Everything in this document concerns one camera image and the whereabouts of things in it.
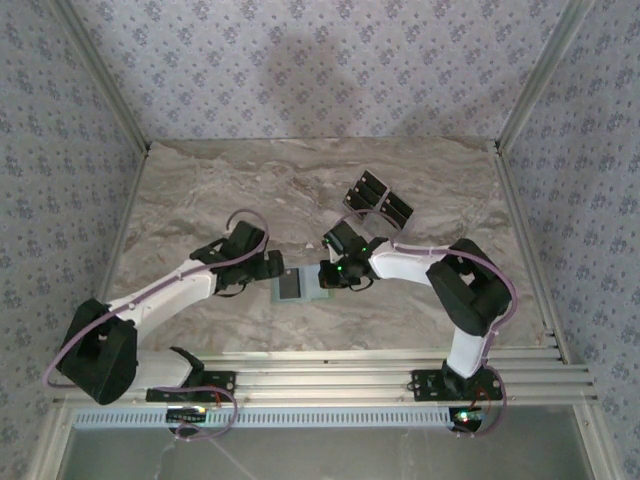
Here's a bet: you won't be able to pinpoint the grey metal lower panel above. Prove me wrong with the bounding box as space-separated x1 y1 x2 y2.
57 427 591 480

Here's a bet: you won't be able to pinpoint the aluminium table side rail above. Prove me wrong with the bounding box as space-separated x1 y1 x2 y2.
492 141 572 365
89 144 152 354

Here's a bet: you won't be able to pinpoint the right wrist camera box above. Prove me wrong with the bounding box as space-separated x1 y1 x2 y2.
322 222 367 252

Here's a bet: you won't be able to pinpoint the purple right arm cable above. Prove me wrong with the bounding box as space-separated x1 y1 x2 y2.
339 209 517 440

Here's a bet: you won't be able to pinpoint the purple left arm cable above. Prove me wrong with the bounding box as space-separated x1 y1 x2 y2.
44 209 274 446

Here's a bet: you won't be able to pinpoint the white slotted cable duct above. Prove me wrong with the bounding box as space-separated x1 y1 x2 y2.
73 407 454 430

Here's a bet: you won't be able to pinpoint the aluminium extrusion base rails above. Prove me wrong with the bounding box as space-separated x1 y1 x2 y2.
53 348 600 407

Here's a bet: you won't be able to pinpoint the green card holder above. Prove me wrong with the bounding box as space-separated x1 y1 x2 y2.
269 264 335 304

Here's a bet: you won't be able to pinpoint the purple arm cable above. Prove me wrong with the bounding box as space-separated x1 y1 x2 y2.
44 209 274 446
339 209 517 440

